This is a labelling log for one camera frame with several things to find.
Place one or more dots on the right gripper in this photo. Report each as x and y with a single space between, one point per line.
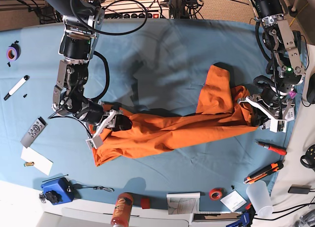
112 119

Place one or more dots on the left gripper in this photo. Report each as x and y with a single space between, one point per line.
274 118

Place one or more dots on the orange t-shirt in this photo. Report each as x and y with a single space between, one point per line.
218 116

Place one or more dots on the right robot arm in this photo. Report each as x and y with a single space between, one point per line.
82 23

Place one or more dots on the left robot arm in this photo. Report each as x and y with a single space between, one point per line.
281 47

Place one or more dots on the red screwdriver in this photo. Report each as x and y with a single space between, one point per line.
271 147

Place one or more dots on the purple glue tube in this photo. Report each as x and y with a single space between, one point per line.
292 94

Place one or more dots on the orange black utility knife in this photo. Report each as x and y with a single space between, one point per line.
266 171

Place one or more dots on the blue table cloth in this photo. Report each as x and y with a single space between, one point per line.
160 69

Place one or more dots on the clear plastic cup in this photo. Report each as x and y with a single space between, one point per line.
260 199

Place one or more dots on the black power adapter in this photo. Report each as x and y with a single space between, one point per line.
299 189

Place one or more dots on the orange drink bottle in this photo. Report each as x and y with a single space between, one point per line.
122 210

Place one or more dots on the small red block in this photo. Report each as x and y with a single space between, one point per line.
145 203

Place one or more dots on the white square card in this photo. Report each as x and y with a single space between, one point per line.
233 201

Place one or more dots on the red tape roll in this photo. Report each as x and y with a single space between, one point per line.
216 193

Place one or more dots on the grey remote control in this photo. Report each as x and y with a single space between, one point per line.
33 132

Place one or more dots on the white paper card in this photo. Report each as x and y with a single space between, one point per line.
39 161

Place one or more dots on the blue clamp box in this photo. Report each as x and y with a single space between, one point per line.
58 191

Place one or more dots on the blue bar clamp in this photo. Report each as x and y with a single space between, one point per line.
246 218

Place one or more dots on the spiral notebook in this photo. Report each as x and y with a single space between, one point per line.
183 203

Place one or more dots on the small AA battery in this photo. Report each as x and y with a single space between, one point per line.
26 164

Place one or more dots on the black white marker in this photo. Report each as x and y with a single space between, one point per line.
19 84

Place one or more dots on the white power strip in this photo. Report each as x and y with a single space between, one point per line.
129 9

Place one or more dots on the purple tape roll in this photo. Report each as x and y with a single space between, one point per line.
13 52

